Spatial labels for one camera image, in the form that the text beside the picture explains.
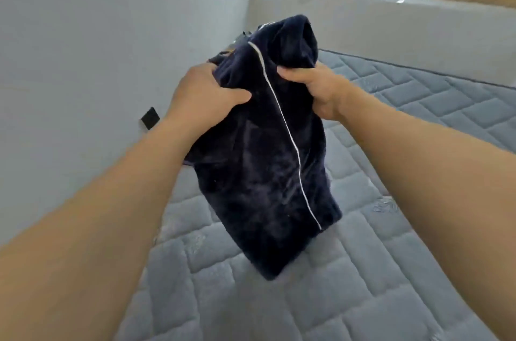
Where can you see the person's left hand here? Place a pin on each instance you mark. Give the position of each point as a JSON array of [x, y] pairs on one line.
[[201, 103]]

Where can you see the person's right hand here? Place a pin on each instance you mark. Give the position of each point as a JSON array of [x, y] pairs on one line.
[[326, 91]]

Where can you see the navy velvet pyjama top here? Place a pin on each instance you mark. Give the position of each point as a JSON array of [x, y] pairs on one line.
[[258, 191]]

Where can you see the person's left forearm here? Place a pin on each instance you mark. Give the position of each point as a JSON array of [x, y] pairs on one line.
[[81, 240]]

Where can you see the person's right forearm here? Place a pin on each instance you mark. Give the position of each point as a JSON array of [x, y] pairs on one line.
[[443, 191]]

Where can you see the black square patch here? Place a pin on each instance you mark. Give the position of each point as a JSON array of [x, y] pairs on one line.
[[150, 118]]

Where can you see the grey quilted mattress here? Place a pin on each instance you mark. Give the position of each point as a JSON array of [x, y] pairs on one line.
[[363, 272]]

